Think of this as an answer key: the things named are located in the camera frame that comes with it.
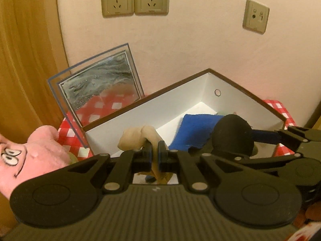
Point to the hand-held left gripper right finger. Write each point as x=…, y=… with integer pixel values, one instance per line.
x=161, y=155

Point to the red white checkered tablecloth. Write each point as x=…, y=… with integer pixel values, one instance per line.
x=69, y=130

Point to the single wall socket plate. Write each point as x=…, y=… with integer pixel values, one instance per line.
x=255, y=16

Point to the wooden door panel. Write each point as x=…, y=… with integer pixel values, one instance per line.
x=25, y=55

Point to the black round pad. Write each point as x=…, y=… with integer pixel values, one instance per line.
x=233, y=135

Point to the beige plush toy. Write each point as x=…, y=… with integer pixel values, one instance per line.
x=135, y=138

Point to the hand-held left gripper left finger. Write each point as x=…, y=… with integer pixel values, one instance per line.
x=148, y=157

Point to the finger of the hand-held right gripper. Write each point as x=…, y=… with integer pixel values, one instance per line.
x=270, y=161
x=265, y=136

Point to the blue grey soft cloth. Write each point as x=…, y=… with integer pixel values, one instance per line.
x=195, y=128

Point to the pink starfish plush toy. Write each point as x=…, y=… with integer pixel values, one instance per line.
x=37, y=155

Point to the brown box with white inside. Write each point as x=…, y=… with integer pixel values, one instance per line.
x=175, y=105

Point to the clear picture frame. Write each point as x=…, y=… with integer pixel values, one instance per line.
x=100, y=80

